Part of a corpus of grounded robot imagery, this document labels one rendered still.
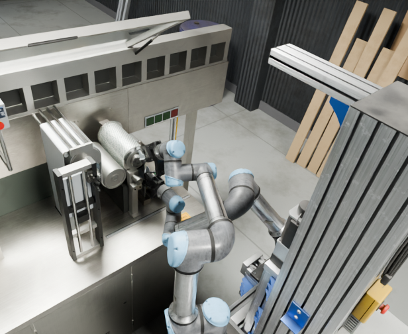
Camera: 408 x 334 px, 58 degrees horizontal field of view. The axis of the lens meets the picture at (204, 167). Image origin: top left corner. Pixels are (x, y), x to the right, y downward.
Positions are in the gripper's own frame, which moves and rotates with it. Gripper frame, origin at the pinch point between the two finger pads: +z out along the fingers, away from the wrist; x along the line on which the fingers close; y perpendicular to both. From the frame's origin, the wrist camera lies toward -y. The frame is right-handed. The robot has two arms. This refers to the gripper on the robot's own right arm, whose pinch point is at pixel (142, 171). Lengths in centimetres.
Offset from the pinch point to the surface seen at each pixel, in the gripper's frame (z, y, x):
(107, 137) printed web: 12.6, 20.1, 10.6
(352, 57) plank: 31, -7, -242
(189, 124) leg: 48, -22, -68
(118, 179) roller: -4.8, 6.2, 15.5
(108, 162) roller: 0.2, 14.8, 17.1
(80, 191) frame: -16.6, 20.5, 38.2
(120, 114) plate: 27.4, 20.7, -5.1
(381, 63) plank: 4, -4, -244
